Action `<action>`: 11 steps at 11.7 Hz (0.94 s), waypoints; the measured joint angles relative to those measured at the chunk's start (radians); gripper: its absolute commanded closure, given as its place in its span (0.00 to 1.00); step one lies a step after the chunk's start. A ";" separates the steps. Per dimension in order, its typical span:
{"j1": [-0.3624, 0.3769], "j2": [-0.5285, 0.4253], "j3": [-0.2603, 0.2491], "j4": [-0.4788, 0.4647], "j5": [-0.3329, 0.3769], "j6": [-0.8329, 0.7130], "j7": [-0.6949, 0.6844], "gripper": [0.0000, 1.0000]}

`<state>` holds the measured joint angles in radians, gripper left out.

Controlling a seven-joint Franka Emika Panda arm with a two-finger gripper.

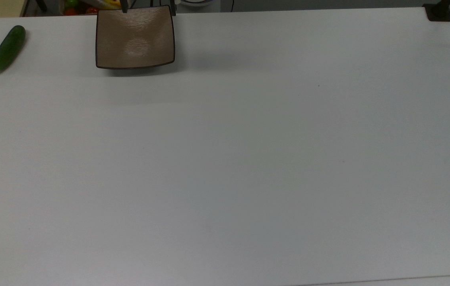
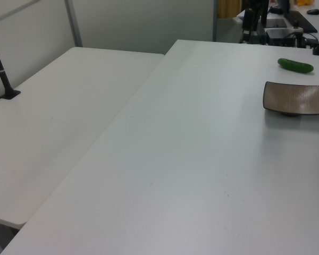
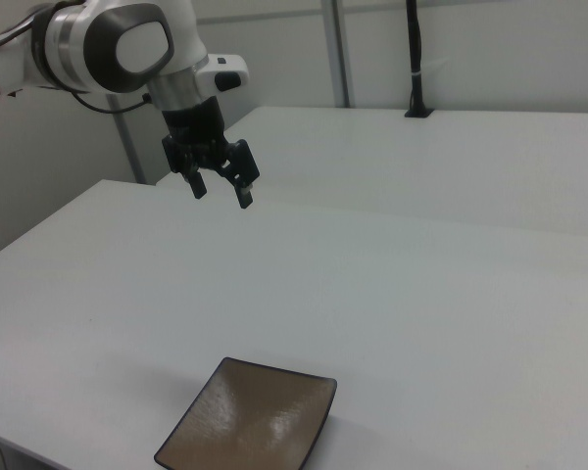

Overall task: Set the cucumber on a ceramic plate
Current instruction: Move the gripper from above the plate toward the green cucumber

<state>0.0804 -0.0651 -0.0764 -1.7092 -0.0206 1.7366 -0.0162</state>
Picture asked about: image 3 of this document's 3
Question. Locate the narrow aluminium partition post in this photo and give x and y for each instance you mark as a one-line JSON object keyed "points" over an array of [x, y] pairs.
{"points": [[126, 142]]}

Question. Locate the brown square ceramic plate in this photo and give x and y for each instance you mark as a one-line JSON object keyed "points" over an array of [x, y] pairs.
{"points": [[255, 416]]}

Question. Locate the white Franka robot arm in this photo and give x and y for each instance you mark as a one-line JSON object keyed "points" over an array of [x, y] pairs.
{"points": [[73, 44]]}

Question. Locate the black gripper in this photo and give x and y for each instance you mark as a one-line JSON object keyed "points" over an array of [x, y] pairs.
{"points": [[196, 125]]}

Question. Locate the wide aluminium partition post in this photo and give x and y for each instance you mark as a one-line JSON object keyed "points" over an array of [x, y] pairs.
{"points": [[336, 49]]}

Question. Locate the black pole with base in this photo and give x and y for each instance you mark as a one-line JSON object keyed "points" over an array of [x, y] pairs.
{"points": [[414, 54]]}

